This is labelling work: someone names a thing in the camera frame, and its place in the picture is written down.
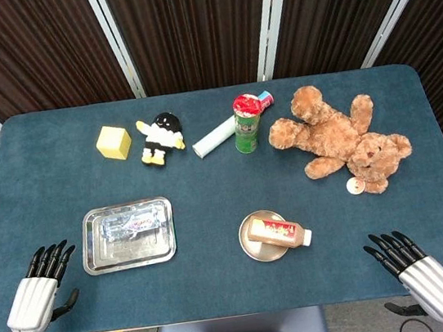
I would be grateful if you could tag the rectangular steel tray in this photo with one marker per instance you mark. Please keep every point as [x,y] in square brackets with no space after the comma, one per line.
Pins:
[94,258]

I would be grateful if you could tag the brown drink bottle red label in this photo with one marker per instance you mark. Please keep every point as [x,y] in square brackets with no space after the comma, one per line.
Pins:
[272,232]

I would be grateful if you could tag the brown folding partition screen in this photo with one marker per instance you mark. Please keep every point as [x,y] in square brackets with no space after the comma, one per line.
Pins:
[193,25]

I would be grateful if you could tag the clear plastic water bottle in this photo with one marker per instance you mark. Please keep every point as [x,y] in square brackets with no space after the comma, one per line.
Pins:
[131,225]

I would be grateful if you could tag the brown teddy bear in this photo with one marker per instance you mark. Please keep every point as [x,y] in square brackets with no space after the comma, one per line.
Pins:
[332,134]

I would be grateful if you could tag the blue felt table cover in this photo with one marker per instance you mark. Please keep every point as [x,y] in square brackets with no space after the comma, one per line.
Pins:
[209,192]

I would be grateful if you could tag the green chips can red lid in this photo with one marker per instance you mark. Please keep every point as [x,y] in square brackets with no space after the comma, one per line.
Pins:
[246,129]

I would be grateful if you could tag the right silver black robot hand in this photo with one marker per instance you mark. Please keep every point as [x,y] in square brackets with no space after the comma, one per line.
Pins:
[433,289]

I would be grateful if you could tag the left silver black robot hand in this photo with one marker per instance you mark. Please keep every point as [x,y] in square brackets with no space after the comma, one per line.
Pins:
[32,302]

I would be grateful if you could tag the white plastic wrap roll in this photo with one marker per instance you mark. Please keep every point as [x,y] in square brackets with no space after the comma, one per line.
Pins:
[213,138]

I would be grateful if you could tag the round steel plate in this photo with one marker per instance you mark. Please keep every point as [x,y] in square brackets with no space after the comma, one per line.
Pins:
[264,252]

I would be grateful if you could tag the black white plush doll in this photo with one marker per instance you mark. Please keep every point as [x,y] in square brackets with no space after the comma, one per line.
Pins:
[159,135]

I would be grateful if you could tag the yellow foam cube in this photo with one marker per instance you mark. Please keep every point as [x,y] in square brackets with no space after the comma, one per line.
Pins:
[113,144]

